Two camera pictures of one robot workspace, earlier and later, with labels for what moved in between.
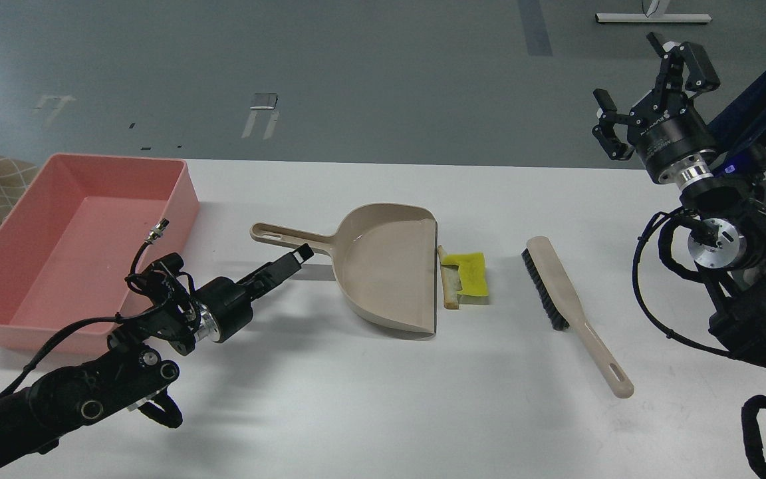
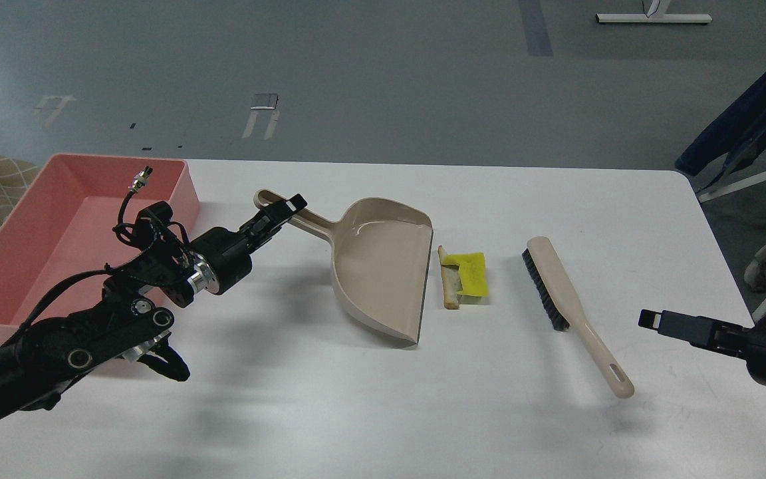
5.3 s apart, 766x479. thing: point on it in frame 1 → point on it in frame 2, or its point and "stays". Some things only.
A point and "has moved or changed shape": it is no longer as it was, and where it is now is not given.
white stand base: [655, 14] stays
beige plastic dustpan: [385, 257] has moved or changed shape
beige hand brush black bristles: [565, 309] stays
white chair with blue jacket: [765, 128] stays
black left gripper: [225, 306] → [222, 258]
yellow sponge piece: [472, 273] stays
